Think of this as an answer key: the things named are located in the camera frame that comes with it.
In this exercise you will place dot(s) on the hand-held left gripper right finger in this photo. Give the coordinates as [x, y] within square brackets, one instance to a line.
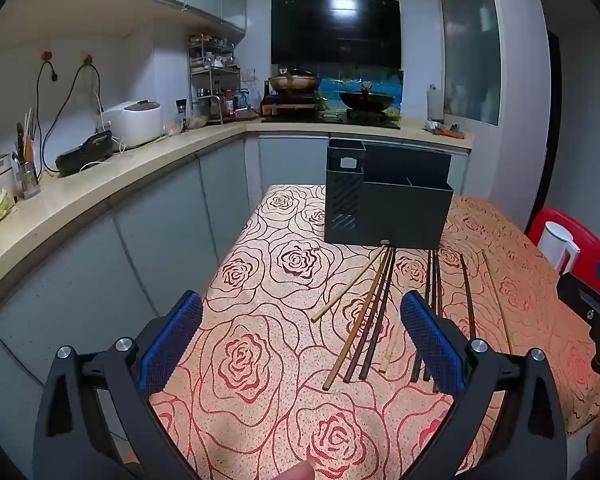
[432, 345]

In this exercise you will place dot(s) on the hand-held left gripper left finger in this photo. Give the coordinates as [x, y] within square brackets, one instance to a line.
[172, 345]

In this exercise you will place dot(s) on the light wooden chopstick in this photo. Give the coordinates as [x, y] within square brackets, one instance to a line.
[390, 345]
[347, 287]
[495, 300]

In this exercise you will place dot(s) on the dark grey utensil holder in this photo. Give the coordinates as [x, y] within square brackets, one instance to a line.
[395, 220]

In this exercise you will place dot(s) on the person's left hand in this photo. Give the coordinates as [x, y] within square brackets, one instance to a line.
[302, 472]

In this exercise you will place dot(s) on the red plastic chair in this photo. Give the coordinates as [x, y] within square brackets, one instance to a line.
[592, 245]

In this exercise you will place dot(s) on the white electric kettle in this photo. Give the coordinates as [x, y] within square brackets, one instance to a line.
[555, 245]

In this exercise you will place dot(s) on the rose pattern tablecloth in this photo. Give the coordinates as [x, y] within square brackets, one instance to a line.
[260, 410]

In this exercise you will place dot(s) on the grey lower cabinets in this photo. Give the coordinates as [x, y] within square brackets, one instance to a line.
[80, 280]

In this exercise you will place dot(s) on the beige kitchen countertop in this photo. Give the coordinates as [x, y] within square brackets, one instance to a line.
[130, 170]

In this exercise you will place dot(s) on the orange cloth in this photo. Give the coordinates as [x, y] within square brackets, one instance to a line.
[450, 133]

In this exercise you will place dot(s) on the black countertop grill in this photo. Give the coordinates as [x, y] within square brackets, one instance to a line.
[85, 152]

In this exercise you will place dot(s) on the glass utensil jar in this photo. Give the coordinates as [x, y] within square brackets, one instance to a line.
[28, 180]

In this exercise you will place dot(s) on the white rice cooker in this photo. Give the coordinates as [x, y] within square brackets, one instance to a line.
[135, 125]

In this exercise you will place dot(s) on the black pepper grinder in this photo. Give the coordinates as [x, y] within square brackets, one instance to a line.
[182, 117]

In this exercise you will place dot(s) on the white plastic bottle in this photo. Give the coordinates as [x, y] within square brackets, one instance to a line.
[436, 105]

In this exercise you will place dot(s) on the black glass cooktop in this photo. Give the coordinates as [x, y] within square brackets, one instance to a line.
[330, 121]

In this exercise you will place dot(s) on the black wok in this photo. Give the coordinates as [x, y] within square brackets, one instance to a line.
[367, 101]

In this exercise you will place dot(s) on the black portable stove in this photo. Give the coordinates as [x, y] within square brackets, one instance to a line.
[290, 105]

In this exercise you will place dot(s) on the frosted glass window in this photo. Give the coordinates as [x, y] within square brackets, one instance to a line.
[467, 50]

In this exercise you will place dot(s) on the blue scenic backsplash tiles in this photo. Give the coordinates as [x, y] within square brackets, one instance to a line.
[330, 85]

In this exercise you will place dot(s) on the metal spice rack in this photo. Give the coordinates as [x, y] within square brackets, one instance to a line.
[212, 67]

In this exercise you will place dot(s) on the golden lidded pan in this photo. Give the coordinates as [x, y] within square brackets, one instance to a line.
[292, 81]

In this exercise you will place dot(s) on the black glass range hood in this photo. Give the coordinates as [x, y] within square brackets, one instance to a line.
[335, 30]

